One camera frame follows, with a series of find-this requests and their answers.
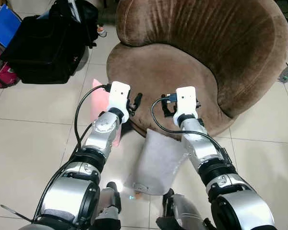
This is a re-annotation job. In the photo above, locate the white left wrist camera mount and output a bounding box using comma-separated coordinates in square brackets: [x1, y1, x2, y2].
[108, 81, 131, 114]

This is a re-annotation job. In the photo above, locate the silver robot right leg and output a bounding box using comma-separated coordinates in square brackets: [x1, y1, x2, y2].
[156, 188, 208, 230]

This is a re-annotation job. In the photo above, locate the black left wrist camera cable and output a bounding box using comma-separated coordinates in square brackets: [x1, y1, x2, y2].
[74, 84, 111, 150]

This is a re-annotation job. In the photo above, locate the pink pillow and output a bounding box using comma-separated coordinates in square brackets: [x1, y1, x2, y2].
[90, 79, 123, 147]

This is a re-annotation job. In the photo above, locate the silver robot left leg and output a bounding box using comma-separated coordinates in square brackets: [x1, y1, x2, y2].
[93, 182, 122, 230]

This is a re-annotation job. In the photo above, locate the black fabric luggage bag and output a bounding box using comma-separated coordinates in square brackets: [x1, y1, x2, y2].
[0, 0, 99, 85]

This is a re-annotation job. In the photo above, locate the magenta bag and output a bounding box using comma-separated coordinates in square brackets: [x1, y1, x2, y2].
[0, 42, 19, 89]

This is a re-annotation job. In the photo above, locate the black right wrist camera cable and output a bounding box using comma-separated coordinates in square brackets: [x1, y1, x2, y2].
[151, 94, 227, 159]

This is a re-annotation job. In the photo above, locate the thin grey metal tool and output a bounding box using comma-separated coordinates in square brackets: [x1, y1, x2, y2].
[0, 205, 34, 224]

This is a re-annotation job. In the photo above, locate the brown round suede sofa chair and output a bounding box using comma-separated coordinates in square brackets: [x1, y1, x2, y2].
[107, 0, 288, 139]

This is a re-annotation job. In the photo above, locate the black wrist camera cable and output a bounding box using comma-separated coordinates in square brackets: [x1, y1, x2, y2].
[74, 84, 111, 150]
[151, 94, 227, 159]

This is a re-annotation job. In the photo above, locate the blue folder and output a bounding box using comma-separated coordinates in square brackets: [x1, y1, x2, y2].
[0, 4, 23, 47]

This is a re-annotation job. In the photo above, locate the grey square pillow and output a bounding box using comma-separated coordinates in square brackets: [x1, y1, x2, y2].
[124, 128, 190, 196]

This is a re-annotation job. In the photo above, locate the silver robot leg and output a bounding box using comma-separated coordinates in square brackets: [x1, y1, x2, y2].
[156, 188, 208, 230]
[93, 182, 122, 230]

